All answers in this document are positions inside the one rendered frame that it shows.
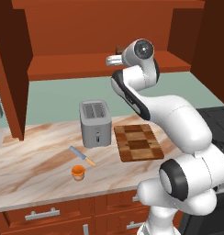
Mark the red-brown cabinet door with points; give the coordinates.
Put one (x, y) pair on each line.
(213, 46)
(9, 67)

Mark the small red-brown drawer front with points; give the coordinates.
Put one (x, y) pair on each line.
(120, 199)

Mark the dark brown bread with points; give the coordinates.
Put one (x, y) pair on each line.
(119, 50)

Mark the black oven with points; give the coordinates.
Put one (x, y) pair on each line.
(205, 220)

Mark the grey toaster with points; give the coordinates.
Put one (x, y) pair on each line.
(95, 128)

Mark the wide red-brown drawer front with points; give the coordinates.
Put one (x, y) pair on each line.
(55, 205)

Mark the wooden chequered cutting board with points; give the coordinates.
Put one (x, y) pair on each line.
(137, 143)

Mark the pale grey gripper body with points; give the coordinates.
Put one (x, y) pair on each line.
(114, 60)

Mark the small orange cup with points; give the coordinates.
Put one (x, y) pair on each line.
(78, 173)

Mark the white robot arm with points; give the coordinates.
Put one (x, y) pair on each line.
(178, 122)

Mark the black hob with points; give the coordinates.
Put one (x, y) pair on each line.
(219, 122)

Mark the red-brown open wall cabinet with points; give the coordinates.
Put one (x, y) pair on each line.
(77, 36)

